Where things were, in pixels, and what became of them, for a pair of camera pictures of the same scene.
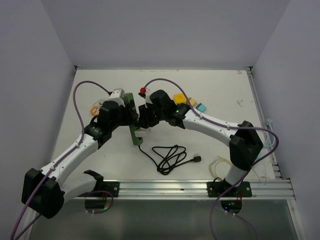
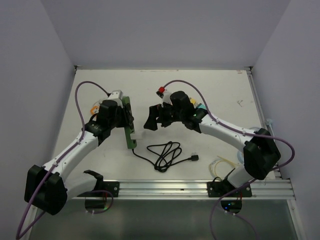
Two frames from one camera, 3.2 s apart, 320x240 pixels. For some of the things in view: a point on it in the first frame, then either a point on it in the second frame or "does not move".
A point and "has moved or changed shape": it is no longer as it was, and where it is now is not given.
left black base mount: [112, 187] does not move
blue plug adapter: [201, 107] does not move
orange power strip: [95, 110] does not move
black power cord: [171, 157] has moved or changed shape
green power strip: [136, 141] to [131, 143]
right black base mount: [219, 188] does not move
